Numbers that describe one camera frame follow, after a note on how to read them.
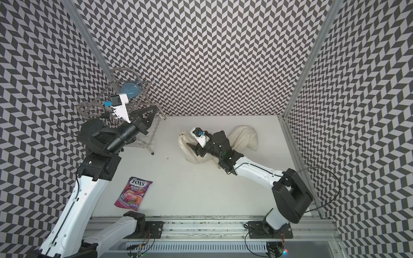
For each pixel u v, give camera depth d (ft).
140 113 1.67
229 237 2.38
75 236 1.18
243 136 3.14
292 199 1.41
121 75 3.25
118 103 1.54
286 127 3.81
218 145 1.93
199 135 2.10
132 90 3.22
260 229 2.42
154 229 2.37
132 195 2.65
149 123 1.77
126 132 1.61
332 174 2.47
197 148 2.23
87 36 2.62
